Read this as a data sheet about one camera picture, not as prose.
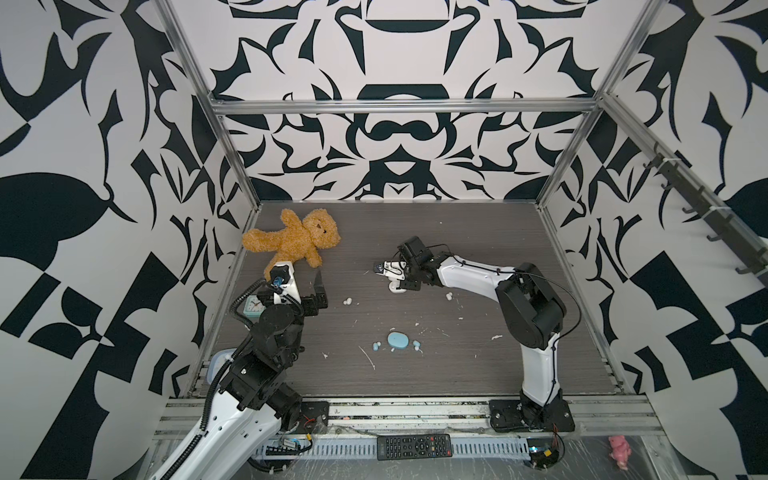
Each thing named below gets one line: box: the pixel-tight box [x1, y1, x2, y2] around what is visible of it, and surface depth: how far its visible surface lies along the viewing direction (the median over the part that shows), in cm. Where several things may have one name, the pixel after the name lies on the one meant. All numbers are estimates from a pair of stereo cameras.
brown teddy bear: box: [242, 208, 342, 280], surface depth 101 cm
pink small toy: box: [609, 435, 632, 470], surface depth 70 cm
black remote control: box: [377, 434, 453, 461], surface depth 71 cm
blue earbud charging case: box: [387, 331, 409, 349], surface depth 87 cm
